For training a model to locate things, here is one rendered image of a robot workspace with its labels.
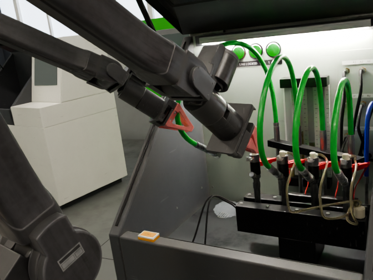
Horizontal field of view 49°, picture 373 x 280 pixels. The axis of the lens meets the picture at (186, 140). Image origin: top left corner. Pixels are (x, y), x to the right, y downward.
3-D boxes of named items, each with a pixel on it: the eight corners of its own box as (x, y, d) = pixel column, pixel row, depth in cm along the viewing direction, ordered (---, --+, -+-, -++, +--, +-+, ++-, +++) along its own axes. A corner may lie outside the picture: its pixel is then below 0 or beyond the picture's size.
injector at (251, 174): (250, 227, 116) (244, 158, 111) (256, 220, 120) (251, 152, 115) (260, 229, 115) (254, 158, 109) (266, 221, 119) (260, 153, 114)
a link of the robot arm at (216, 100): (174, 107, 68) (200, 107, 64) (189, 73, 70) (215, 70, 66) (197, 128, 72) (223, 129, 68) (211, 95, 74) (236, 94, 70)
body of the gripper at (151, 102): (166, 104, 110) (142, 89, 108) (176, 100, 100) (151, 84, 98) (154, 125, 108) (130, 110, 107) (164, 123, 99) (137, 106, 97)
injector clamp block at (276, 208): (239, 253, 119) (235, 204, 115) (251, 236, 127) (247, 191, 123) (365, 276, 102) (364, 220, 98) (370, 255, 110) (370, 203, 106)
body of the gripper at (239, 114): (258, 109, 74) (238, 86, 70) (238, 159, 72) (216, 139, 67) (230, 108, 79) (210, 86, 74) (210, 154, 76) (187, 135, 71)
